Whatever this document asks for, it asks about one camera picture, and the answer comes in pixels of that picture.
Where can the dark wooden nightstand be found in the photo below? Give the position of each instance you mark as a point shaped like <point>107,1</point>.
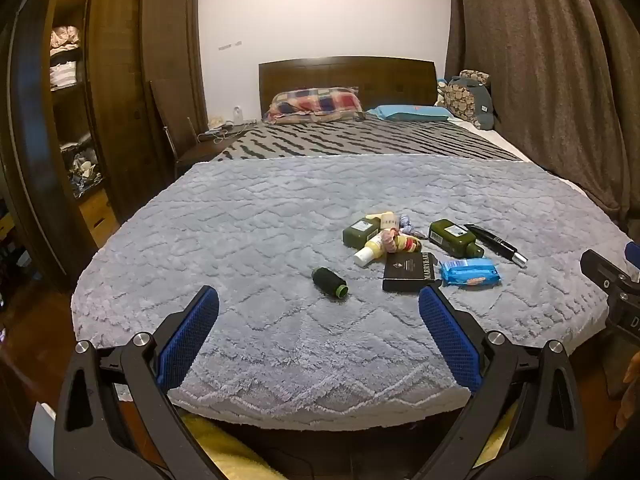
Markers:
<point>200,152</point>

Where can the black striped bedspread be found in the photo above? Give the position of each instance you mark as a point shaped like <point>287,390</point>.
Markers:
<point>350,140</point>

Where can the white tube with yellow print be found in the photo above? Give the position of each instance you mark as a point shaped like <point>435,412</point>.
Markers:
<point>387,221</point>

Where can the dark wooden wardrobe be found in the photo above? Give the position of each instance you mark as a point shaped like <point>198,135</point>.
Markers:
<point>115,85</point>

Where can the black flat box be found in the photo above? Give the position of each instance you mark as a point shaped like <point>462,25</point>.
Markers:
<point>407,270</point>

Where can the blue pillow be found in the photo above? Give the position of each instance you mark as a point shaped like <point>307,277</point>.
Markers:
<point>410,112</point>

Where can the plaid pillow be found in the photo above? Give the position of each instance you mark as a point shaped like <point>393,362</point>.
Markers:
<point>315,102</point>

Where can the dark wooden headboard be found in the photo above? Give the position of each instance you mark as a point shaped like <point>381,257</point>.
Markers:
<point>350,72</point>

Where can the white box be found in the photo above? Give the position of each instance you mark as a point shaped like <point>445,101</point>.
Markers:
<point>42,435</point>

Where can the dark teal plush cushion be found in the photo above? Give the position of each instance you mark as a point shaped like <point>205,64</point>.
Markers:
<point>482,110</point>

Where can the pile of mixed clothes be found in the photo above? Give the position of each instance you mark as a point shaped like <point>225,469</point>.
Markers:
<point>82,167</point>

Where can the grey fluffy blanket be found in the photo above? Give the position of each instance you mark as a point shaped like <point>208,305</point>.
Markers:
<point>250,235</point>

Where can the dark green bottle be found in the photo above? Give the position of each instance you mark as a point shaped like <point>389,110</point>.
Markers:
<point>360,232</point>
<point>450,235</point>

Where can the blue wet wipes packet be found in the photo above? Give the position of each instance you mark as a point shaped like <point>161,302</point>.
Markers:
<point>467,272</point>

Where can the folded light clothes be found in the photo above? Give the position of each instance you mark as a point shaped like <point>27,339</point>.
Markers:
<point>65,55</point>

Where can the white bed sheet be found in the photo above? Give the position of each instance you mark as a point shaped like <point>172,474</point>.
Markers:
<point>500,140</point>

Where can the brown curtain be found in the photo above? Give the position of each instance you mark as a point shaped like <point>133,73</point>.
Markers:
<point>550,60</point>

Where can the blue denim cloth knot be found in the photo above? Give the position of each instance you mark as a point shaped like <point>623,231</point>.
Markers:
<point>411,227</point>

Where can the yellow tube with white cap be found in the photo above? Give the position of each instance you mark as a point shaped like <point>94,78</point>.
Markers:
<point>370,250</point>

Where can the pink and yellow cloth knot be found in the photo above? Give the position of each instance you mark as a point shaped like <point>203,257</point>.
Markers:
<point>400,242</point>

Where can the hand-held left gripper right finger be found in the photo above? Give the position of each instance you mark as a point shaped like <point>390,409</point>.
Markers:
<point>447,335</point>

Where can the leaning wooden board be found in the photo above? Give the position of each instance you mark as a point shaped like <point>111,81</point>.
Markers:
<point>160,110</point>

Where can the black mascara tube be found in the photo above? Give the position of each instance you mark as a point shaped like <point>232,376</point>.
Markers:
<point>492,240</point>

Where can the person's right hand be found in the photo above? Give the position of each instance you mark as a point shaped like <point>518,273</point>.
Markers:
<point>631,395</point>

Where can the black thread spool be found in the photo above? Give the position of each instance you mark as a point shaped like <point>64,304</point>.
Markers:
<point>327,281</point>

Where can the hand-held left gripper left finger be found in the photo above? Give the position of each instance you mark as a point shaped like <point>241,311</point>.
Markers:
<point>192,330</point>

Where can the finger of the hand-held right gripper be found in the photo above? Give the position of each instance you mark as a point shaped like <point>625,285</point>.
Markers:
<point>602,267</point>
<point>634,251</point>

